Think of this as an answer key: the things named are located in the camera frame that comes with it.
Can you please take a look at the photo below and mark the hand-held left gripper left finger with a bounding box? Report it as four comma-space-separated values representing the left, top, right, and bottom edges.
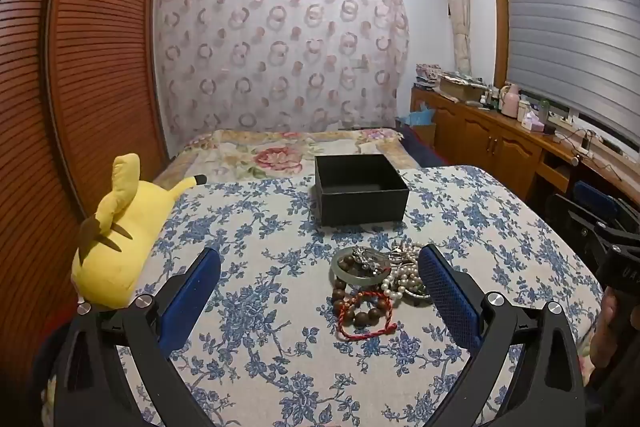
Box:
47, 248, 222, 427

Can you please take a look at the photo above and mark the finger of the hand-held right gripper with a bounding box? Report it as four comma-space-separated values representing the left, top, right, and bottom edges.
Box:
595, 199, 640, 254
547, 181, 623, 265

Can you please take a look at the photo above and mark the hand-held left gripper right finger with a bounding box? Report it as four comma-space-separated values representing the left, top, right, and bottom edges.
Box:
417, 244, 588, 427

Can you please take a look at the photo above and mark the dark metal bangle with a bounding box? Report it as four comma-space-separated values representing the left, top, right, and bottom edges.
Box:
404, 284, 433, 306

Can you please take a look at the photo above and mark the white pearl necklace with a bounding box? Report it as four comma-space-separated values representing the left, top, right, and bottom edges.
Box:
379, 244, 432, 304

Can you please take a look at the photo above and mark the brown wooden bead bracelet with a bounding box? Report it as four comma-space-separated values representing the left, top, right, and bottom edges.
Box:
331, 254, 395, 330

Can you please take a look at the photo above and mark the silver ornate pendant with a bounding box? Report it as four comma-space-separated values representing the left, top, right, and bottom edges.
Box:
350, 246, 392, 271

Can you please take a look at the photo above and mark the red cord bracelet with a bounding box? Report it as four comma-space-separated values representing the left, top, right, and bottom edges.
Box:
336, 289, 399, 342

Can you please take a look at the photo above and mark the pale green jade bangle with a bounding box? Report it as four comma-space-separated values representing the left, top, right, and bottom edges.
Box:
330, 248, 393, 283

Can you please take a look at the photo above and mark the black square box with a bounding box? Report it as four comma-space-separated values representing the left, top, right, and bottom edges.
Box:
314, 153, 411, 228

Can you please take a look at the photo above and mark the blue floral tablecloth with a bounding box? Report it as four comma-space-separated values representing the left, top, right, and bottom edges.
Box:
47, 164, 603, 427

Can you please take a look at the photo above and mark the yellow plush toy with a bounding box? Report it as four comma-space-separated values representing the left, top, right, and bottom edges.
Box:
70, 153, 208, 312

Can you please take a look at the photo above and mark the wooden cabinet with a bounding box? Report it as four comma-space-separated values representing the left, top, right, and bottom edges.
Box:
410, 86, 640, 228

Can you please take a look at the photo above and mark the pink kettle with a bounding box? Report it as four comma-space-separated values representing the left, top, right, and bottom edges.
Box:
501, 83, 521, 118

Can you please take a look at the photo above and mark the dark blue cloth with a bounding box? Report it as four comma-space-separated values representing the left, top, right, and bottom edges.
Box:
397, 123, 452, 168

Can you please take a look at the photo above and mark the floral bed blanket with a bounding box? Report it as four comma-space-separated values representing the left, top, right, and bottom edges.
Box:
152, 127, 422, 188

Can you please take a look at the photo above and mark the grey window blind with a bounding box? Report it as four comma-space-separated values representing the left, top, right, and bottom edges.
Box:
500, 0, 640, 144

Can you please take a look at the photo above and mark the cardboard box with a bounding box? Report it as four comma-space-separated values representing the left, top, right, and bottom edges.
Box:
438, 74, 489, 102

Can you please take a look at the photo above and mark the light blue tissue paper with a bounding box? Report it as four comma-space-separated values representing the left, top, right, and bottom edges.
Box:
407, 103, 437, 126

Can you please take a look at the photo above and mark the stack of folded fabric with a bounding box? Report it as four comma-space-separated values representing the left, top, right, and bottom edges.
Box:
415, 63, 444, 88

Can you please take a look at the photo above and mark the wooden louvered wardrobe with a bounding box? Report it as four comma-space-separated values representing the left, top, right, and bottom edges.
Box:
0, 0, 169, 360

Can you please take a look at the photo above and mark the white window curtain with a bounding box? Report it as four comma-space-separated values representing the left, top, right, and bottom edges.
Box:
439, 0, 474, 76

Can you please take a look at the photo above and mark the ring patterned curtain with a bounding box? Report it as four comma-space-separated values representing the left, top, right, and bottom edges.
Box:
152, 0, 411, 148

